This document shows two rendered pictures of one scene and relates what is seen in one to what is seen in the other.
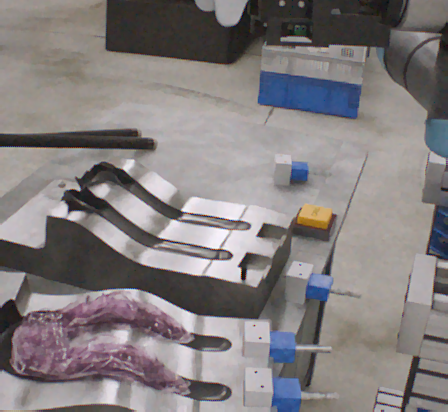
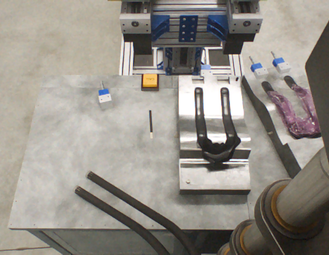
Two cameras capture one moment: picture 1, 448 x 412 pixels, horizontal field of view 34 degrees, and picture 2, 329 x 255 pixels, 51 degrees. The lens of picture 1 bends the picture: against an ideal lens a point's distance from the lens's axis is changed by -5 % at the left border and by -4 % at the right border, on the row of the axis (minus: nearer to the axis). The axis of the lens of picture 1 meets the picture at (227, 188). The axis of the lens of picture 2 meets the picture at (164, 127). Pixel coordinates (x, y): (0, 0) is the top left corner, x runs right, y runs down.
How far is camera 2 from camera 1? 179 cm
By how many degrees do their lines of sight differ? 74
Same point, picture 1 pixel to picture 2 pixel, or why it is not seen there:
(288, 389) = (280, 60)
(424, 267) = (241, 15)
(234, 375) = (278, 77)
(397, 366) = not seen: hidden behind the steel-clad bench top
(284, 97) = not seen: outside the picture
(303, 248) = (169, 84)
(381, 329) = not seen: hidden behind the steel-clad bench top
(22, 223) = (233, 180)
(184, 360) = (281, 89)
